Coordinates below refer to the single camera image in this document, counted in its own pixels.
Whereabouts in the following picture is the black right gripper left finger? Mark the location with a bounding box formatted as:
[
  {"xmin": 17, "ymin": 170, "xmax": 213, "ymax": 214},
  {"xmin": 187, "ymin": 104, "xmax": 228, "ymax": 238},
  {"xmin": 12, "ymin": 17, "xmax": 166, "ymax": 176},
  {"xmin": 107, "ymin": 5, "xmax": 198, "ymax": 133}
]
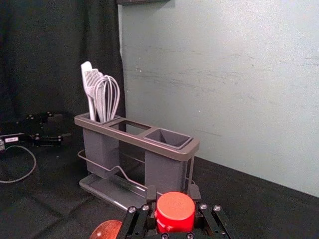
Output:
[{"xmin": 119, "ymin": 185, "xmax": 163, "ymax": 239}]

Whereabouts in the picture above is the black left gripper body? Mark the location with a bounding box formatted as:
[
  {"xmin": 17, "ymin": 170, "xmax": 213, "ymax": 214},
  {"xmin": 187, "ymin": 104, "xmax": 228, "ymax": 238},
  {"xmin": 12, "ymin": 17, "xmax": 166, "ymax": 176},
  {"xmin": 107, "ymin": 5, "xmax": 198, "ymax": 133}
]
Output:
[{"xmin": 0, "ymin": 132, "xmax": 35, "ymax": 150}]

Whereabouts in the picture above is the dark fixture on wall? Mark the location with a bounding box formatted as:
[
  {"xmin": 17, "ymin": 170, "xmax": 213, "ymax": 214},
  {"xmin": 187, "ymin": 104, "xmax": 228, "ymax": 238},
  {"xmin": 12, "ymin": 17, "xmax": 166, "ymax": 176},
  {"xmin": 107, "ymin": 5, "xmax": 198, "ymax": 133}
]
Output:
[{"xmin": 116, "ymin": 0, "xmax": 175, "ymax": 6}]

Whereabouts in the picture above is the dark grey utensil caddy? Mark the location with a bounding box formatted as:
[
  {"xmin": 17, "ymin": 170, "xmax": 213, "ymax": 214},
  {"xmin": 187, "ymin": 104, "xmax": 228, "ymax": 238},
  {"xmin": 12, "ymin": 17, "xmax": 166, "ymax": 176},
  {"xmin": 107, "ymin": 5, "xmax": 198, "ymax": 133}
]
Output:
[{"xmin": 74, "ymin": 112, "xmax": 200, "ymax": 211}]

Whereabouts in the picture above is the reddish brown round knob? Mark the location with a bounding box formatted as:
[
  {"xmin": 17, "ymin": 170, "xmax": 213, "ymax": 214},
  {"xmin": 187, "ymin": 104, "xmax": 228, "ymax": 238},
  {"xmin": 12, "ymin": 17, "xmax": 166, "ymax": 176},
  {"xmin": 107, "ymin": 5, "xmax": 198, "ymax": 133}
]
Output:
[{"xmin": 89, "ymin": 219, "xmax": 123, "ymax": 239}]

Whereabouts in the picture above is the grey silicone basting brush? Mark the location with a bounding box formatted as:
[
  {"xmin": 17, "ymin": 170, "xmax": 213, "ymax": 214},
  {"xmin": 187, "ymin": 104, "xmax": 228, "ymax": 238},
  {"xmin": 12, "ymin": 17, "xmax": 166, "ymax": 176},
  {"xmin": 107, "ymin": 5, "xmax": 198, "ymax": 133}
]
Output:
[{"xmin": 84, "ymin": 69, "xmax": 104, "ymax": 122}]

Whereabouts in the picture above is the black table cloth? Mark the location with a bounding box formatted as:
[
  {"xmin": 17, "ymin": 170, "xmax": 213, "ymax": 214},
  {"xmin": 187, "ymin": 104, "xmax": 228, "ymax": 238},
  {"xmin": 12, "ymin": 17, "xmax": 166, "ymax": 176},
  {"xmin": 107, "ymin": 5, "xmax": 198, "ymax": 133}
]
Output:
[{"xmin": 0, "ymin": 109, "xmax": 319, "ymax": 239}]

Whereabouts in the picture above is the white silicone spatula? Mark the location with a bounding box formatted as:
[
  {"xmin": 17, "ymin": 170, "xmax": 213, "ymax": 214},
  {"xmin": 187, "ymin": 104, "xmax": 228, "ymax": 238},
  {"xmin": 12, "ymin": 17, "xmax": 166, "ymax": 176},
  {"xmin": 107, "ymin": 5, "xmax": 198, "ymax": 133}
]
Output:
[{"xmin": 80, "ymin": 61, "xmax": 97, "ymax": 121}]

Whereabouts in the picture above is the thin grey cable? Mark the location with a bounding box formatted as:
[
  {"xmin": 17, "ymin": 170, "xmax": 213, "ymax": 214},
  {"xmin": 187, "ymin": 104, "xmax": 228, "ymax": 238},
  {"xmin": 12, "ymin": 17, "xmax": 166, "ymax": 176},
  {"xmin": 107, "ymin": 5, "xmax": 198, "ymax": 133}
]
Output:
[{"xmin": 0, "ymin": 145, "xmax": 37, "ymax": 184}]

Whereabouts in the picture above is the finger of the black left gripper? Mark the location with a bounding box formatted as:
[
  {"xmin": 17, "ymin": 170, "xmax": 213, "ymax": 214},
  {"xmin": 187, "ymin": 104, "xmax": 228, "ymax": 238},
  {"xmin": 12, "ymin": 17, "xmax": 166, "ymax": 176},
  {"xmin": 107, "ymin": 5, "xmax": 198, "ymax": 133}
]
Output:
[
  {"xmin": 31, "ymin": 133, "xmax": 73, "ymax": 148},
  {"xmin": 15, "ymin": 112, "xmax": 72, "ymax": 135}
]

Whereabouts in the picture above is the grey silicone whisk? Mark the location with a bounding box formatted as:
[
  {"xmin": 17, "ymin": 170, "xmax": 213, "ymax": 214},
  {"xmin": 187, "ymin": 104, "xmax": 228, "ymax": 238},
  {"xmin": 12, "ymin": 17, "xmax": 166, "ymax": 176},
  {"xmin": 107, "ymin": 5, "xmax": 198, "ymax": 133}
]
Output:
[{"xmin": 94, "ymin": 75, "xmax": 121, "ymax": 123}]

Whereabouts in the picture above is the red cylinder with orange top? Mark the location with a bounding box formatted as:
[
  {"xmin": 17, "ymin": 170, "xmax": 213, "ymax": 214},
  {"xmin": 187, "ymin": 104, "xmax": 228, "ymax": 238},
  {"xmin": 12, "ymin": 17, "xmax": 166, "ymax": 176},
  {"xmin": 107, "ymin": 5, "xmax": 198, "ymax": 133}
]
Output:
[{"xmin": 154, "ymin": 191, "xmax": 196, "ymax": 234}]

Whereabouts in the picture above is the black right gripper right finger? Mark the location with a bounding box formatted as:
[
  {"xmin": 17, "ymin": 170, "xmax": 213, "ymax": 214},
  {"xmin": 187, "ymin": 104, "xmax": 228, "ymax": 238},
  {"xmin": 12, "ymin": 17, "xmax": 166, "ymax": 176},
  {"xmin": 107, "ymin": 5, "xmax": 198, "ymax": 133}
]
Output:
[{"xmin": 191, "ymin": 187, "xmax": 234, "ymax": 239}]

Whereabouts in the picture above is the black backdrop curtain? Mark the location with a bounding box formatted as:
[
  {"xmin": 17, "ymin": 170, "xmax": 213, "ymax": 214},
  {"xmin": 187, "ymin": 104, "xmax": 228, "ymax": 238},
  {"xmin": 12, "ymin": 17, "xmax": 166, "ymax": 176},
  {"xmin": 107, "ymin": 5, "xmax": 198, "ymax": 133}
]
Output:
[{"xmin": 0, "ymin": 0, "xmax": 126, "ymax": 120}]

